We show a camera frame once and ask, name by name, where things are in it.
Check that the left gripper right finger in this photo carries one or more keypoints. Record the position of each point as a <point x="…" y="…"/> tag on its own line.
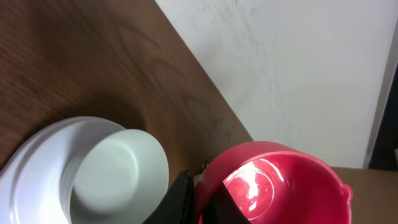
<point x="222" y="209"/>

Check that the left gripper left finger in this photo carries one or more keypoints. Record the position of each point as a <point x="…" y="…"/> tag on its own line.
<point x="176" y="207"/>

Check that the red measuring scoop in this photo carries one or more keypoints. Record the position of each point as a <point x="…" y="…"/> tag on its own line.
<point x="267" y="182"/>

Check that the light grey bowl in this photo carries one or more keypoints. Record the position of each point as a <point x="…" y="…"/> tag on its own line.
<point x="121" y="180"/>

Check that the white digital kitchen scale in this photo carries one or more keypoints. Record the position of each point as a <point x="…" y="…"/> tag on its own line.
<point x="36" y="183"/>

